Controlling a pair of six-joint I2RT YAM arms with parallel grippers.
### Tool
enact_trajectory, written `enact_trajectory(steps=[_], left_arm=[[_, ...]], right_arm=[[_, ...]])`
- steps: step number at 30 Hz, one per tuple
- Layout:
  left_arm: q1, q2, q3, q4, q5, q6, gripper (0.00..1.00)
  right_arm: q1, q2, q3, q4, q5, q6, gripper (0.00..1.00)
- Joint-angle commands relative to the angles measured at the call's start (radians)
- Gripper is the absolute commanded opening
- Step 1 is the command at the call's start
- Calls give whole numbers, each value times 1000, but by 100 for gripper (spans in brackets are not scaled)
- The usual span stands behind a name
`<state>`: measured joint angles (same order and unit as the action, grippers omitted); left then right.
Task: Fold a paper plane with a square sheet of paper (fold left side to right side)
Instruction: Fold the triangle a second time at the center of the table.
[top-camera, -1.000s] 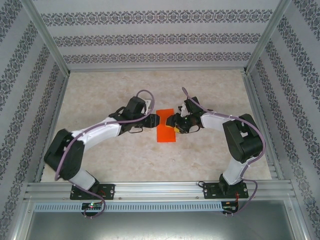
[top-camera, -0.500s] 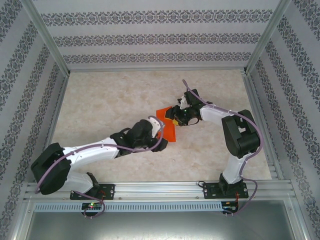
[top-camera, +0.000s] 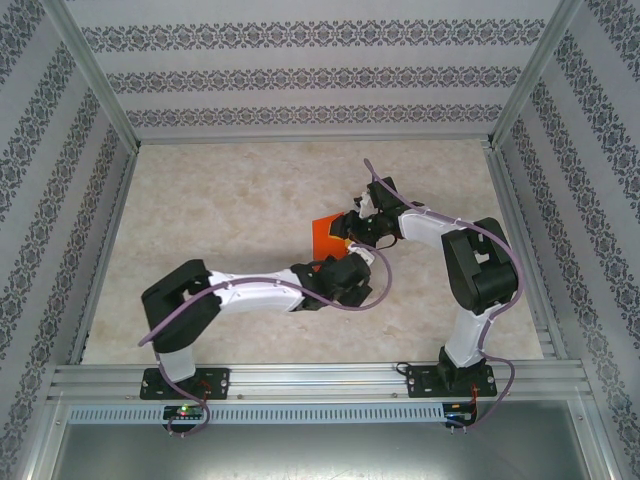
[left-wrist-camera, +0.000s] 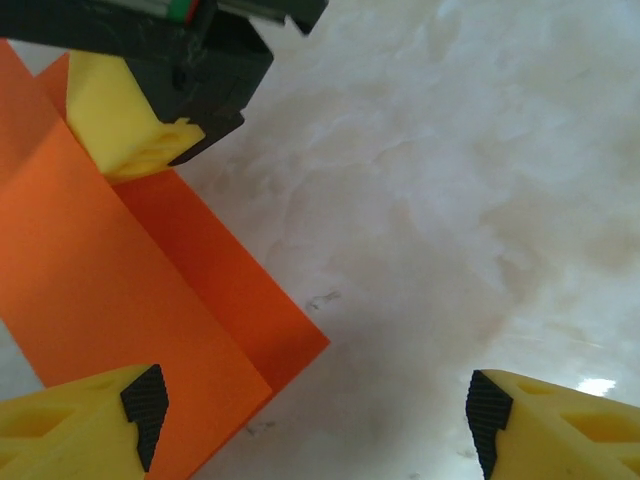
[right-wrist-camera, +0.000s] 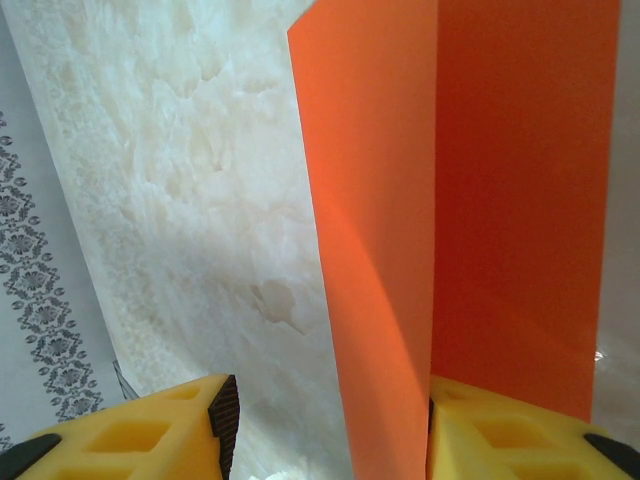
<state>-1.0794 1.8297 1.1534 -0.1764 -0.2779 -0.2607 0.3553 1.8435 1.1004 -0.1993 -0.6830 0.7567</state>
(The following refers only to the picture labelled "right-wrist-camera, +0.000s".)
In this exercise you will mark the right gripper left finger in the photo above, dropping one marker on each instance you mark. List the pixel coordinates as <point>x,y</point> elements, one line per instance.
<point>125,440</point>

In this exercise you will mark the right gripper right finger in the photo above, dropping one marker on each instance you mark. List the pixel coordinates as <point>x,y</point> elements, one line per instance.
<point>525,450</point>

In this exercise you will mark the orange paper sheet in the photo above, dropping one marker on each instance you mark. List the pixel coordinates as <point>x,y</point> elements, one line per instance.
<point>375,200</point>

